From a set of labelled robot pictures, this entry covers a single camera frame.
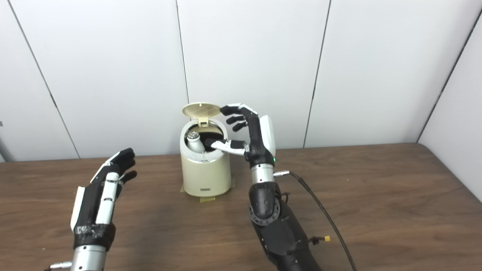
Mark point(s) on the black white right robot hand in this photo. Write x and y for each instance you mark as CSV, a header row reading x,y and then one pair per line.
x,y
261,145

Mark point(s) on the cream round bin lid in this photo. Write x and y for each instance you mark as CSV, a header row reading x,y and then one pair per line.
x,y
201,110

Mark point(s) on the small white plastic bottle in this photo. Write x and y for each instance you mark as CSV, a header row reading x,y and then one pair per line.
x,y
195,143

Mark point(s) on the cream-colored round bin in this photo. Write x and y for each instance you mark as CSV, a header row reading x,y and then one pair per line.
x,y
205,177

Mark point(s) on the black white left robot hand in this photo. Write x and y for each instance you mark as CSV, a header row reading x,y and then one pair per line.
x,y
90,205

